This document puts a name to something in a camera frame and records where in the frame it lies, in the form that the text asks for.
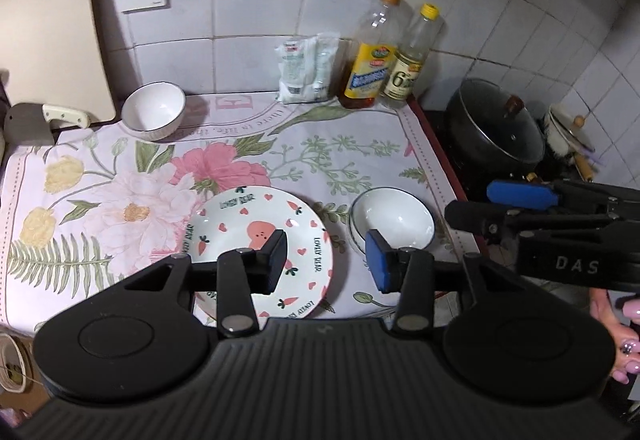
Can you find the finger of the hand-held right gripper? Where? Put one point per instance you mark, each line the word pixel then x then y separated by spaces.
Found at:
pixel 475 220
pixel 520 195

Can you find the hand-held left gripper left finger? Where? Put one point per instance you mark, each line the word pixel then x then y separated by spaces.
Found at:
pixel 275 265

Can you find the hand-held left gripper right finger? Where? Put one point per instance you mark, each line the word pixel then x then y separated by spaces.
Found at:
pixel 380 260

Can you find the white carrot print plate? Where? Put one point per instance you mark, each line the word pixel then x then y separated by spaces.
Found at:
pixel 235 220

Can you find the person's right hand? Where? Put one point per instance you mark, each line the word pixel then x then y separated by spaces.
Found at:
pixel 622 325

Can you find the black wok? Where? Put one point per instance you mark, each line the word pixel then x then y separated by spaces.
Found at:
pixel 480 155

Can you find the small white pot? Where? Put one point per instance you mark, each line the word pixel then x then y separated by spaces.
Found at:
pixel 557 142

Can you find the small pot lid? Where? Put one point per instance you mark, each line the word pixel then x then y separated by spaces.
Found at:
pixel 567 125

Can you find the glass lid wooden knob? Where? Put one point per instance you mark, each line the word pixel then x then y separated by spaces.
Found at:
pixel 490 110

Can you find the clear bottle yellow cap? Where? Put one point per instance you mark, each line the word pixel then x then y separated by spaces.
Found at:
pixel 405 75

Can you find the floral tablecloth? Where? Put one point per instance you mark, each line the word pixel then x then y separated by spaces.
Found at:
pixel 125 200

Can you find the yellow label amber bottle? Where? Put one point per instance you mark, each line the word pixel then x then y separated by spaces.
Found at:
pixel 367 75

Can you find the white plastic bag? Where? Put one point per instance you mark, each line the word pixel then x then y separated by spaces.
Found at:
pixel 295 70
pixel 327 65

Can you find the white round basket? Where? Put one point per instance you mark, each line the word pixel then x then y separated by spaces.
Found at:
pixel 15 382

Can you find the beige cutting board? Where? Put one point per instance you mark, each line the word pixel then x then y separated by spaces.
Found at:
pixel 50 30

